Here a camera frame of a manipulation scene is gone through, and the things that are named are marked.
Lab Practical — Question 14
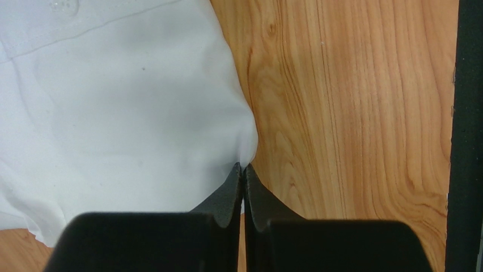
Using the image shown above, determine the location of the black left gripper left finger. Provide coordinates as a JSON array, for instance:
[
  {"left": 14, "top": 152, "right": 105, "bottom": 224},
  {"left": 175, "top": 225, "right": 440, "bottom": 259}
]
[{"left": 45, "top": 164, "right": 243, "bottom": 271}]

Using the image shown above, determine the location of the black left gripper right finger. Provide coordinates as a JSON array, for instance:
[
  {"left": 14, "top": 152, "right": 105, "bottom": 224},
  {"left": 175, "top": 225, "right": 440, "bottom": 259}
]
[{"left": 243, "top": 165, "right": 431, "bottom": 271}]

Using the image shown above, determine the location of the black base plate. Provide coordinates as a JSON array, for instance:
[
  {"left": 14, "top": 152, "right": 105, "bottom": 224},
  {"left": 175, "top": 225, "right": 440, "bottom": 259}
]
[{"left": 445, "top": 1, "right": 482, "bottom": 271}]

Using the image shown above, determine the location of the white long sleeve shirt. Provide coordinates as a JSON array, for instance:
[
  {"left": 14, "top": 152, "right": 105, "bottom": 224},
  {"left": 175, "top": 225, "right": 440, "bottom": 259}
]
[{"left": 1, "top": 0, "right": 258, "bottom": 247}]

